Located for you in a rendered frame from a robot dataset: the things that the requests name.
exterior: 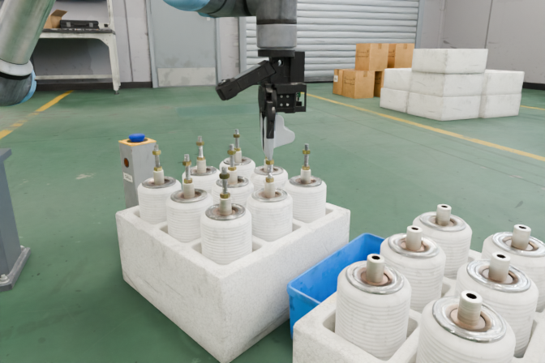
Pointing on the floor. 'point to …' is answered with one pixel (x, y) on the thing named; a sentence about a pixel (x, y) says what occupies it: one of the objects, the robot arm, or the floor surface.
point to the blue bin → (327, 276)
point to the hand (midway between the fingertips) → (265, 152)
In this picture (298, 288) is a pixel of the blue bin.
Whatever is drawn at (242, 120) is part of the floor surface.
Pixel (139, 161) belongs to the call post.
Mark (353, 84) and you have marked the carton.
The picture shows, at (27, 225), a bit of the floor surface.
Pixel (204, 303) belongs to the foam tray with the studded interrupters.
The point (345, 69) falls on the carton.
